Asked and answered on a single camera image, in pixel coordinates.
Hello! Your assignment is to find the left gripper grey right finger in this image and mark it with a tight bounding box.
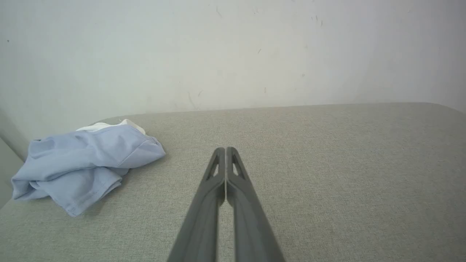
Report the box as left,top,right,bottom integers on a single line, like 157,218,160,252
226,147,286,262

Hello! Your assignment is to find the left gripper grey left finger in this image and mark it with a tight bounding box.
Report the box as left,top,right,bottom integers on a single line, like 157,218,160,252
167,147,226,262

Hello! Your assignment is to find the light blue polo shirt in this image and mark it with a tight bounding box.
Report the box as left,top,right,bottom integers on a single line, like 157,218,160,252
11,119,166,217

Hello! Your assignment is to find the grey fabric sofa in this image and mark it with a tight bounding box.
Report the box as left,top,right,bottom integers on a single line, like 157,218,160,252
0,103,466,262

